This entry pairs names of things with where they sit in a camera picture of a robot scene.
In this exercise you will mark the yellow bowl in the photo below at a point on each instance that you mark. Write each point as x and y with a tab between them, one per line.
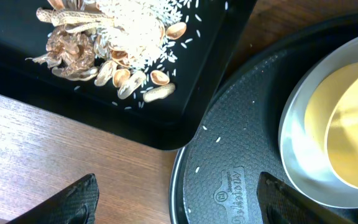
331	121

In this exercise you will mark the round black serving tray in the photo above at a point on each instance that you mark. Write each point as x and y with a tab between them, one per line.
215	177

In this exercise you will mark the black rectangular tray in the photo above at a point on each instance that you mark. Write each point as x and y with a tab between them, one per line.
203	53

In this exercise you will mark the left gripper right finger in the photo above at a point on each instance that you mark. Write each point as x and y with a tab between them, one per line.
281	204

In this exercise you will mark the food scraps pile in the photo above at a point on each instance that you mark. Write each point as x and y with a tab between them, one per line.
135	46

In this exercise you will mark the grey plate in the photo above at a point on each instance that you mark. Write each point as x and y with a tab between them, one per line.
302	160

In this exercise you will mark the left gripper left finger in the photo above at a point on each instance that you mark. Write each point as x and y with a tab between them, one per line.
76	204

